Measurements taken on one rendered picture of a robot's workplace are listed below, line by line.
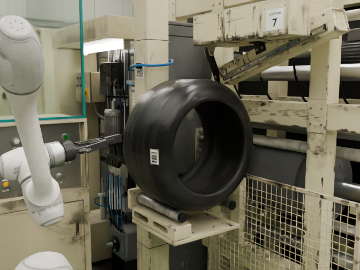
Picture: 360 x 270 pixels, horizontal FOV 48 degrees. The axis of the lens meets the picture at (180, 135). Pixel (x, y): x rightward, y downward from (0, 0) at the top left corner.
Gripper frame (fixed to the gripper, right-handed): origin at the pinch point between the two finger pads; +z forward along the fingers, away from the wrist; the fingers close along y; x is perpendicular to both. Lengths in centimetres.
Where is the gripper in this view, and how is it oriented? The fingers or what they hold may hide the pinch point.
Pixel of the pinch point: (112, 139)
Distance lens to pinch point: 156.8
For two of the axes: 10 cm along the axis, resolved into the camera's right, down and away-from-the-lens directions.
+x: 1.1, 9.7, 2.2
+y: -5.8, -1.2, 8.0
